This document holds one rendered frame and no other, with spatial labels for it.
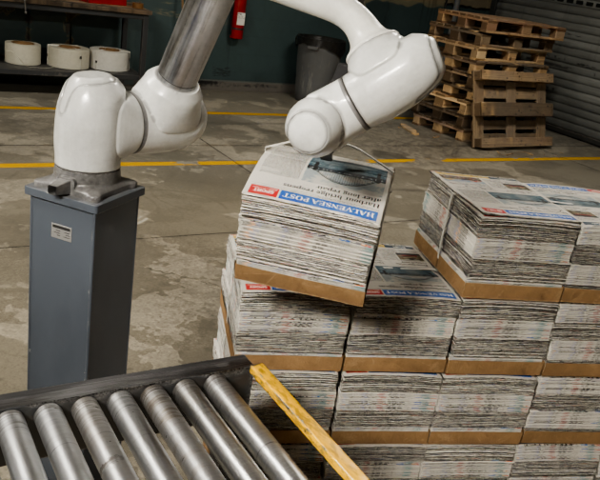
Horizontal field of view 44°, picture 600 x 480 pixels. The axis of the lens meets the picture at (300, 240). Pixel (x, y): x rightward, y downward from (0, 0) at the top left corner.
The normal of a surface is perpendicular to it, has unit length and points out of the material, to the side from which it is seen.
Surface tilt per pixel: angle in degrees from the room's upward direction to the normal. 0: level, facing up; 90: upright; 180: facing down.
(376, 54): 63
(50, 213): 90
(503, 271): 90
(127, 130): 87
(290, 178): 13
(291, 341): 90
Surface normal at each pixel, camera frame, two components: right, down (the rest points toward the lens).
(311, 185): 0.12, -0.79
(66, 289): -0.36, 0.29
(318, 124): -0.12, 0.18
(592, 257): 0.17, 0.37
